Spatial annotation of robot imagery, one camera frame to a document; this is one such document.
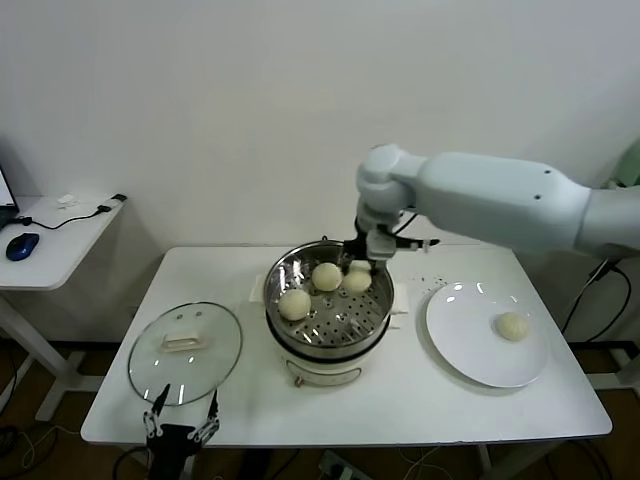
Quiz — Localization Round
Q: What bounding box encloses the white steamed baozi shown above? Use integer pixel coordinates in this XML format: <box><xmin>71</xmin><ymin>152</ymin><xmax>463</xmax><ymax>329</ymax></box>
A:
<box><xmin>495</xmin><ymin>312</ymin><xmax>530</xmax><ymax>344</ymax></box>
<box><xmin>341</xmin><ymin>268</ymin><xmax>374</xmax><ymax>295</ymax></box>
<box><xmin>311</xmin><ymin>262</ymin><xmax>344</xmax><ymax>293</ymax></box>
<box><xmin>277</xmin><ymin>289</ymin><xmax>312</xmax><ymax>322</ymax></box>

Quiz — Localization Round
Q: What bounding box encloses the black laptop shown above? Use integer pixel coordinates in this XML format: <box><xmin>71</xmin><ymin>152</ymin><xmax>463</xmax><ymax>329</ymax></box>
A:
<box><xmin>0</xmin><ymin>167</ymin><xmax>21</xmax><ymax>232</ymax></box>

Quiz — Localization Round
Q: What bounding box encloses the stainless steel steamer basket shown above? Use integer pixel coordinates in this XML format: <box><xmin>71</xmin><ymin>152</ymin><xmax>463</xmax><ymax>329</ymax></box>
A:
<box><xmin>263</xmin><ymin>240</ymin><xmax>395</xmax><ymax>360</ymax></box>

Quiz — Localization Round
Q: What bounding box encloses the pale green appliance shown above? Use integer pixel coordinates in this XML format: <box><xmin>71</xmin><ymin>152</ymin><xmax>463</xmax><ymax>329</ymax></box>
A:
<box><xmin>613</xmin><ymin>144</ymin><xmax>640</xmax><ymax>189</ymax></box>

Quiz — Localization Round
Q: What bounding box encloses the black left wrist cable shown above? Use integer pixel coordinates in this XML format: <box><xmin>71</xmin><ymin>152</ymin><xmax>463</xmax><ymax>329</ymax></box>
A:
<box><xmin>117</xmin><ymin>446</ymin><xmax>152</xmax><ymax>480</ymax></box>

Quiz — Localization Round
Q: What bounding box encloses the white side table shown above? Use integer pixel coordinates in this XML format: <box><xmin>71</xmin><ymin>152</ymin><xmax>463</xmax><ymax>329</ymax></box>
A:
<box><xmin>0</xmin><ymin>195</ymin><xmax>127</xmax><ymax>424</ymax></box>

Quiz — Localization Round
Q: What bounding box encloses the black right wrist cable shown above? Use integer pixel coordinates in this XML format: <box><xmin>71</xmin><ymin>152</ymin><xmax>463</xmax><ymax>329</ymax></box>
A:
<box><xmin>394</xmin><ymin>212</ymin><xmax>422</xmax><ymax>236</ymax></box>

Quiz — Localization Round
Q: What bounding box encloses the black desk cable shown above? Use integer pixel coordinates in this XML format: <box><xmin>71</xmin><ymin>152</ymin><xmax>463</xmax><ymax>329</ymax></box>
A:
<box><xmin>14</xmin><ymin>203</ymin><xmax>112</xmax><ymax>232</ymax></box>

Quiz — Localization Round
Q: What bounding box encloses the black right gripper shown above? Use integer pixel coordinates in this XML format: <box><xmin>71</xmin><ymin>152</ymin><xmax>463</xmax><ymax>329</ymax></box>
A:
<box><xmin>340</xmin><ymin>227</ymin><xmax>379</xmax><ymax>276</ymax></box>

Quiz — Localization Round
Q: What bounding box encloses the blue computer mouse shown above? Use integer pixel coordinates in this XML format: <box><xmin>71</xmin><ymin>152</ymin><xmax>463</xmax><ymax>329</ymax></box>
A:
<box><xmin>5</xmin><ymin>233</ymin><xmax>40</xmax><ymax>261</ymax></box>

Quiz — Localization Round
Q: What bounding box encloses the white round plate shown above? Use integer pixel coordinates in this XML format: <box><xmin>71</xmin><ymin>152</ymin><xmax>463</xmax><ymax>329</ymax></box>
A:
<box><xmin>425</xmin><ymin>282</ymin><xmax>549</xmax><ymax>390</ymax></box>

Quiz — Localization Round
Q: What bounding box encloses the glass lid with cream handle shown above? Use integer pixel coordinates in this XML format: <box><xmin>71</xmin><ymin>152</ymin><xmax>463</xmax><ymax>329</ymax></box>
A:
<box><xmin>127</xmin><ymin>301</ymin><xmax>244</xmax><ymax>407</ymax></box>

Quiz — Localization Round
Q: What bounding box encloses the white power strip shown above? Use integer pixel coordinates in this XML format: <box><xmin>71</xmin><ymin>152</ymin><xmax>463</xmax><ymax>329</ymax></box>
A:
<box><xmin>318</xmin><ymin>449</ymin><xmax>361</xmax><ymax>480</ymax></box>

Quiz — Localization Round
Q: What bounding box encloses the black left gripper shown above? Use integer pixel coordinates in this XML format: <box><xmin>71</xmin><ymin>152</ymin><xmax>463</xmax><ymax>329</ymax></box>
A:
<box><xmin>142</xmin><ymin>383</ymin><xmax>221</xmax><ymax>480</ymax></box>

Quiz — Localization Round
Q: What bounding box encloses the white table leg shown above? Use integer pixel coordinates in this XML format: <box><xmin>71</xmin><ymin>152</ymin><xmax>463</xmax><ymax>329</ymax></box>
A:
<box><xmin>474</xmin><ymin>442</ymin><xmax>501</xmax><ymax>480</ymax></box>

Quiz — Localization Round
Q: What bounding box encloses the cream electric cooker base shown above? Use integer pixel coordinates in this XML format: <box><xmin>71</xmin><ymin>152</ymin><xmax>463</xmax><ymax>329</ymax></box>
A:
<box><xmin>248</xmin><ymin>273</ymin><xmax>412</xmax><ymax>389</ymax></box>

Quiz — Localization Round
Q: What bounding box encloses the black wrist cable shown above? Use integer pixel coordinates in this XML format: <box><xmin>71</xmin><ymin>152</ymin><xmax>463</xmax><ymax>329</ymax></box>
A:
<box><xmin>394</xmin><ymin>212</ymin><xmax>422</xmax><ymax>236</ymax></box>
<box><xmin>117</xmin><ymin>446</ymin><xmax>152</xmax><ymax>480</ymax></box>

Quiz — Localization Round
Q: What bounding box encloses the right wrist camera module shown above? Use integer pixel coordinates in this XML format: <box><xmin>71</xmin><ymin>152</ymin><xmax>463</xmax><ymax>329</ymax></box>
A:
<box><xmin>368</xmin><ymin>228</ymin><xmax>441</xmax><ymax>262</ymax></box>

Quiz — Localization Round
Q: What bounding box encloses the black wall cable with adapter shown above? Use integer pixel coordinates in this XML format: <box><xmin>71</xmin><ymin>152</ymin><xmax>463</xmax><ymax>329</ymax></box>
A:
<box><xmin>559</xmin><ymin>255</ymin><xmax>632</xmax><ymax>344</ymax></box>

